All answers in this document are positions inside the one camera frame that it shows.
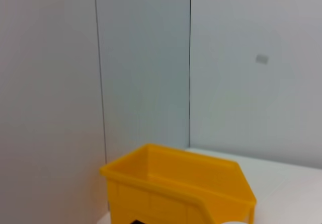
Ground yellow plastic bin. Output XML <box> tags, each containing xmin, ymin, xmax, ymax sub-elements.
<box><xmin>99</xmin><ymin>143</ymin><xmax>258</xmax><ymax>224</ymax></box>

